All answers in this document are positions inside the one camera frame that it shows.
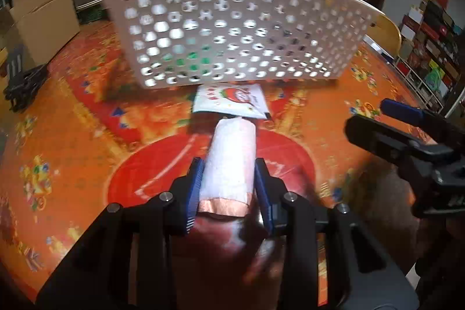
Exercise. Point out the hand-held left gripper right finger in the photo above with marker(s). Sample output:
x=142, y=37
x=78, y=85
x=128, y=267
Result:
x=262, y=193

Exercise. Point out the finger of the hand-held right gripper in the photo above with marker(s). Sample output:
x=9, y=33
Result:
x=377, y=137
x=401, y=111

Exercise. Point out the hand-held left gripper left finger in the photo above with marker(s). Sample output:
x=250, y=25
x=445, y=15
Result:
x=194, y=193

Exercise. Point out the white pink towel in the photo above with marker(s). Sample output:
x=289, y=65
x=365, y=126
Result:
x=230, y=164

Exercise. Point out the green foil packet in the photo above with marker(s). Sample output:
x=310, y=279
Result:
x=176, y=59

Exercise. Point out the white perforated plastic basket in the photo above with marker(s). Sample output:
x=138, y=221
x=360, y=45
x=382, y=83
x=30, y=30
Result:
x=236, y=30

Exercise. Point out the white shelf of boxes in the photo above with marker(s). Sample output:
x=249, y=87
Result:
x=432, y=55

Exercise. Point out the white sachet with red print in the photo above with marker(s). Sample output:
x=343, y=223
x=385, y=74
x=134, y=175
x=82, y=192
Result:
x=232, y=101

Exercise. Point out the black folding phone stand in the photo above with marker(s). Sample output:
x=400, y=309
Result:
x=25, y=81

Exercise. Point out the open cardboard box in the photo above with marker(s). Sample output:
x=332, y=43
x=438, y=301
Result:
x=43, y=19

